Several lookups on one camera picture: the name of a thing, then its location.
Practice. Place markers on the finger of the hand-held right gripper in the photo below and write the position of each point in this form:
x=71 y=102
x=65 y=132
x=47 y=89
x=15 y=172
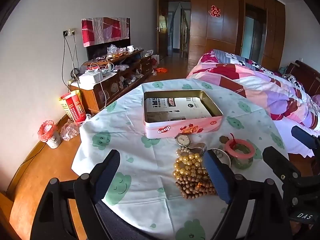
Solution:
x=305 y=136
x=277 y=160

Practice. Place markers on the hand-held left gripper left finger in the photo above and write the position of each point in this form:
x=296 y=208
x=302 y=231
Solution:
x=107 y=177

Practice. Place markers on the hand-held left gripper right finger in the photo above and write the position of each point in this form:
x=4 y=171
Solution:
x=217 y=177

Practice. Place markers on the silver bangle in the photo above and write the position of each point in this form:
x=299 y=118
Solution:
x=225 y=155

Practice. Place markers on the silver wristwatch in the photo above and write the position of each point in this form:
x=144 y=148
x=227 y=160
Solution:
x=183 y=140

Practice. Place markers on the pink tin box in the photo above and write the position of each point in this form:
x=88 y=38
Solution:
x=160 y=130

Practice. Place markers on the white bed sheet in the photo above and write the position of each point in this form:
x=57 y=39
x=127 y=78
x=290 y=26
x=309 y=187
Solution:
x=285 y=135

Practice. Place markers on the white tablecloth with green print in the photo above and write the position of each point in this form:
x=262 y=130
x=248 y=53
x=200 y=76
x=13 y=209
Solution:
x=140 y=160

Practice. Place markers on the clear plastic bag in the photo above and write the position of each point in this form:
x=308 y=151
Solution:
x=70 y=131

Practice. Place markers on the dark wooden headboard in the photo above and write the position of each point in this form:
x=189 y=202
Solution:
x=307 y=75

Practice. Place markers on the bin with red bag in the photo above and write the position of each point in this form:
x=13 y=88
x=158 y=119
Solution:
x=50 y=135

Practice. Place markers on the bed with patchwork quilt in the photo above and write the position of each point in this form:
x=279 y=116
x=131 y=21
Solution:
x=250 y=80

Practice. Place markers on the wooden TV cabinet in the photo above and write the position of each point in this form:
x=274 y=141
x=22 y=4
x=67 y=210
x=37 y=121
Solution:
x=95 y=97

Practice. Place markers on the white box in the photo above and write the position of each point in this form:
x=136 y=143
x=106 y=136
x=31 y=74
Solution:
x=90 y=78

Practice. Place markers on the orange plastic bag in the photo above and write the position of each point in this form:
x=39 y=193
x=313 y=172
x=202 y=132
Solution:
x=161 y=70

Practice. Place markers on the white and red shopping bag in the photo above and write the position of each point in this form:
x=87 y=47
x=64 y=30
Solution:
x=155 y=60

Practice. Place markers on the black television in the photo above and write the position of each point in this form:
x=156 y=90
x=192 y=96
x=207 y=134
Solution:
x=100 y=50

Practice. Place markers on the wooden wardrobe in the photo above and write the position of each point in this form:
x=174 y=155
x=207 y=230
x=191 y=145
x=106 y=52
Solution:
x=225 y=35

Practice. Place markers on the white mug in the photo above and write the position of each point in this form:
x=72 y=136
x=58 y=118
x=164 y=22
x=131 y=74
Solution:
x=130 y=49

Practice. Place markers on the wooden door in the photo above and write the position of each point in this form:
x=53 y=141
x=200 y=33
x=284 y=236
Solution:
x=162 y=42

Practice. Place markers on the red patchwork cloth cover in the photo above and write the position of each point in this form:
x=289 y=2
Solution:
x=105 y=30

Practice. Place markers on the red paper decoration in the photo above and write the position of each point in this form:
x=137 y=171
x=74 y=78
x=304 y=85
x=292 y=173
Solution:
x=215 y=11

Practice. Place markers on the wall power outlet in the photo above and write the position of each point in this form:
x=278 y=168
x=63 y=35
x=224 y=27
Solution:
x=69 y=32

